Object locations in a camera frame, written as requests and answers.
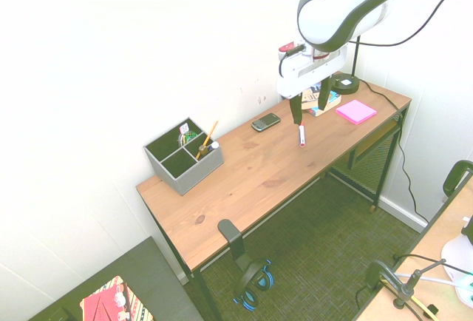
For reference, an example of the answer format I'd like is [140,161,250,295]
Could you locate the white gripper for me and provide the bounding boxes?
[276,41,349,127]

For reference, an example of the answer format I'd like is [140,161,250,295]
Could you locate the grey compartment desk holder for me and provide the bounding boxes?
[143,116,225,197]

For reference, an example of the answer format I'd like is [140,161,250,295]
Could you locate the paperback book with photo cover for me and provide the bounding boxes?
[301,81,323,111]

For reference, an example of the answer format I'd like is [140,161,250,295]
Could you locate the light blue paperback book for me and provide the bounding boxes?
[305,89,343,117]

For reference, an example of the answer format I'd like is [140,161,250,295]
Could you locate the black desk lamp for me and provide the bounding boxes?
[330,38,361,96]

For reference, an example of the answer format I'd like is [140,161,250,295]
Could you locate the pink sticky note pad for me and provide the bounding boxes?
[335,99,378,126]

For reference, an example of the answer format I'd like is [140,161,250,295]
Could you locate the black keypad phone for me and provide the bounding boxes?
[251,112,282,133]

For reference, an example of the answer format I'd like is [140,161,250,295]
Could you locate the orange pencil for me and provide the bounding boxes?
[195,120,220,161]

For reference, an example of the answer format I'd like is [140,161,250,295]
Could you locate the green patterned tape roll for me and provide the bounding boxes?
[178,131,197,148]

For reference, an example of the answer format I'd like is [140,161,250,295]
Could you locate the black headphone hanger clamp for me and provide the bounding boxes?
[217,218,248,263]

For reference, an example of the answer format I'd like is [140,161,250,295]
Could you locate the light wooden work table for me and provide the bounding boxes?
[356,178,473,321]

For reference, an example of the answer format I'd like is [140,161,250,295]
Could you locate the black C clamp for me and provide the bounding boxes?
[364,260,412,311]

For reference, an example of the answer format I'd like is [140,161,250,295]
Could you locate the black and blue headphones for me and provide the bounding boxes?
[232,257,275,312]

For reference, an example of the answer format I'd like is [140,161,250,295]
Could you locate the white stand base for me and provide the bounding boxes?
[440,232,473,289]

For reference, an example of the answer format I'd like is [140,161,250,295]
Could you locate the black side table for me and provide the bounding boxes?
[27,235,205,321]

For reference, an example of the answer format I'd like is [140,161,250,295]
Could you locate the white power strip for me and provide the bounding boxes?
[455,274,473,309]

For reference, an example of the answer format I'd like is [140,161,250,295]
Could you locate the red patterned book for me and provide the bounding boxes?
[79,275,154,321]

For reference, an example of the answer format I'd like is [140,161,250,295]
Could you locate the wooden desk with black frame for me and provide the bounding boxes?
[135,71,413,321]

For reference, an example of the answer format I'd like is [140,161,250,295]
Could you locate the black lamp power cable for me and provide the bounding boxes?
[357,78,432,224]

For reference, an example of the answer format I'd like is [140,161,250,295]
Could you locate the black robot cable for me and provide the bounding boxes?
[349,0,472,48]

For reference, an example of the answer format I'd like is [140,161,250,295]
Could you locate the black thin cable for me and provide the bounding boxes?
[392,253,473,277]

